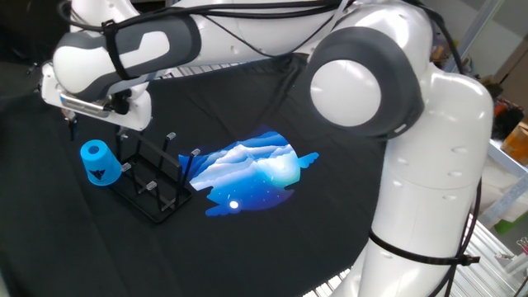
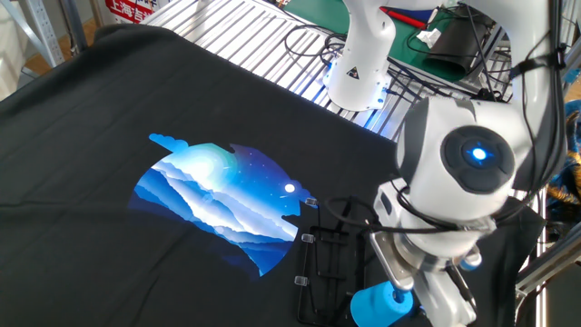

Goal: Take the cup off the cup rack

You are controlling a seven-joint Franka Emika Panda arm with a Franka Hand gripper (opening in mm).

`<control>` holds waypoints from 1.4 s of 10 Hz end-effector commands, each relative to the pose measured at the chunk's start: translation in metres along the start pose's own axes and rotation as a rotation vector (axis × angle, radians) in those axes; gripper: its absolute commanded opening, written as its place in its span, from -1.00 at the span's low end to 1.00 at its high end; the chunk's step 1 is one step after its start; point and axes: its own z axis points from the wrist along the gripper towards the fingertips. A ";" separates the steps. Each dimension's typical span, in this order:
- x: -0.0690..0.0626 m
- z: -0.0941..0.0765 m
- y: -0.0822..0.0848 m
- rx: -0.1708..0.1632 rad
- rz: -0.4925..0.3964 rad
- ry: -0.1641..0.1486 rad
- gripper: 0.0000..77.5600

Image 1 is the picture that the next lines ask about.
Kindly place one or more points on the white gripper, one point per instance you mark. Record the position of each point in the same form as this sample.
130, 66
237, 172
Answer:
136, 115

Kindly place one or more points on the blue plastic cup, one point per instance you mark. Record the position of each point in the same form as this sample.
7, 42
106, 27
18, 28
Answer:
101, 165

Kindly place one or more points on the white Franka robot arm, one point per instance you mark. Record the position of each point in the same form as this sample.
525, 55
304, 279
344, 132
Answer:
433, 165

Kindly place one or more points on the black monitor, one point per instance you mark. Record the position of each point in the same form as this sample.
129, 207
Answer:
24, 29

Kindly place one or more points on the black cloth with blue print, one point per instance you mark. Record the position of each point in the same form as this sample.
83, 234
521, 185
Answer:
247, 255

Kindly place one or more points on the white perforated shelf bar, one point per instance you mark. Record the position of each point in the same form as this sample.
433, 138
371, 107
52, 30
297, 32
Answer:
507, 194

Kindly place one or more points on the orange cardboard box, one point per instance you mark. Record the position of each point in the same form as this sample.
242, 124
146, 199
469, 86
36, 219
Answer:
515, 144

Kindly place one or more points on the green plastic object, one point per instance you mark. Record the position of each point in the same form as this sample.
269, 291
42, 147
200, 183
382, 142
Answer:
511, 224

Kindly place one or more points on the pink binder clips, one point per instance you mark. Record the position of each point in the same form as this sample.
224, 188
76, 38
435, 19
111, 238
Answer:
523, 244

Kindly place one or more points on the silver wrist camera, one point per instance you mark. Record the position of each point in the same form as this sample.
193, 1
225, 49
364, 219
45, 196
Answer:
82, 105

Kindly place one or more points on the grey metal shelf post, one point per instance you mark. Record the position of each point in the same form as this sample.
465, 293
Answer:
474, 37

